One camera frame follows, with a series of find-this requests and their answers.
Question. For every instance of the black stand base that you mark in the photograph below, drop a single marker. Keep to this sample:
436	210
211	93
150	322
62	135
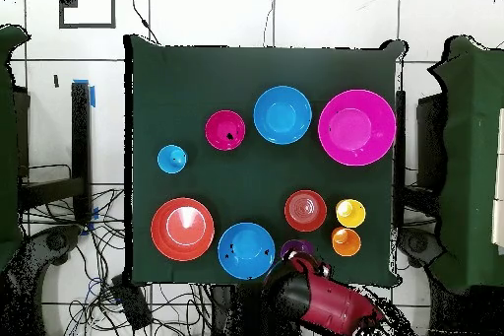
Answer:
55	241
417	245

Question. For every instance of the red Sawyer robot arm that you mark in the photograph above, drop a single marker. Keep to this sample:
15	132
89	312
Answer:
330	304

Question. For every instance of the grey square floor frame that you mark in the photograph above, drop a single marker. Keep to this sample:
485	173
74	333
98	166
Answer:
86	25

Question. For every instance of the black power brick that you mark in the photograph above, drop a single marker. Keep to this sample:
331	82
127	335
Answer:
132	304

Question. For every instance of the black side frame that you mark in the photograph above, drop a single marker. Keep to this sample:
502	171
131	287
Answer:
431	143

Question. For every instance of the orange plastic cup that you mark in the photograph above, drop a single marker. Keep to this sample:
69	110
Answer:
346	242

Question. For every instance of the dark green tablecloth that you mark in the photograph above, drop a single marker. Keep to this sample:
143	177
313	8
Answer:
197	83

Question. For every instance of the large orange-red plastic bowl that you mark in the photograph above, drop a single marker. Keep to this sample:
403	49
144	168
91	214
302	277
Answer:
173	233

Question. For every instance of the light blue plastic cup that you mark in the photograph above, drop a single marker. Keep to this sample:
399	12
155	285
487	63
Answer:
169	160

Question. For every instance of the blue plastic bowl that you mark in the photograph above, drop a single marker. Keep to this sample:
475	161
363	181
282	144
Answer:
246	249
282	115

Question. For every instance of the small crimson plastic bowl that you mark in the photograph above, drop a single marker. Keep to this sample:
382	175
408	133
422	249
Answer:
220	127

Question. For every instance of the yellow plastic cup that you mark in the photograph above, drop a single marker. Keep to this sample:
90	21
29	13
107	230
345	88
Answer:
350	214

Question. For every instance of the large pink plastic bowl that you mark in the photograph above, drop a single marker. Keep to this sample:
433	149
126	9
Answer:
356	131

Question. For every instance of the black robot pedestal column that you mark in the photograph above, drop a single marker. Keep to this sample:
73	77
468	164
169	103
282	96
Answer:
226	312

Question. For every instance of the purple plastic cup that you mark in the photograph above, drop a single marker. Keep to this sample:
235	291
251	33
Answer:
295	246

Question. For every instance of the white panel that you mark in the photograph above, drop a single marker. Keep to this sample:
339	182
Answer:
500	194

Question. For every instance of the small orange-red plastic bowl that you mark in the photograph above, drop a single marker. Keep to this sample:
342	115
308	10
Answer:
305	212

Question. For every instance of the dark green side cloth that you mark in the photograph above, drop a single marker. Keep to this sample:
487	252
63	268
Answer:
10	135
472	154

